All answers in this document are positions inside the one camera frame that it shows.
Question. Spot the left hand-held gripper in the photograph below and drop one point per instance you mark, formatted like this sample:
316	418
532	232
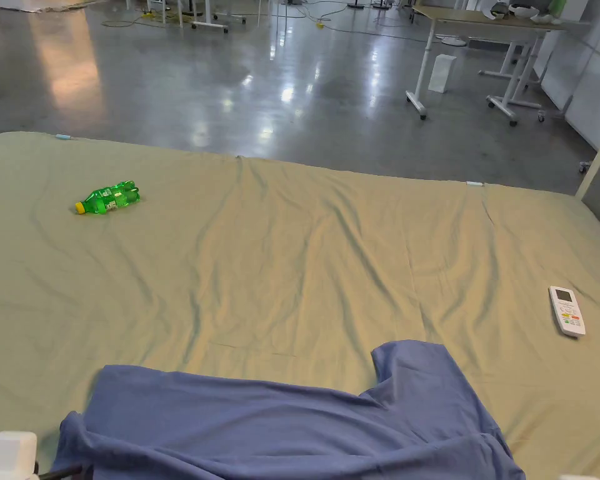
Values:
5	457

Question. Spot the blue shirt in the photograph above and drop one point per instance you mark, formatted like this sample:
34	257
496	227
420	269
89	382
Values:
280	430

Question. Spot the green plastic bottle yellow cap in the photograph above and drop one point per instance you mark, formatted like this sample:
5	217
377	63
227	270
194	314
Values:
111	198

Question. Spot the bed with pale green sheet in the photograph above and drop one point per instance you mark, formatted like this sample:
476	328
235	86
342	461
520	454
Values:
290	250

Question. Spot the white remote control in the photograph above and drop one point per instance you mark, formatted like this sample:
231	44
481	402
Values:
567	311

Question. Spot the white carton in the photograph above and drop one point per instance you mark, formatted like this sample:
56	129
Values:
441	73

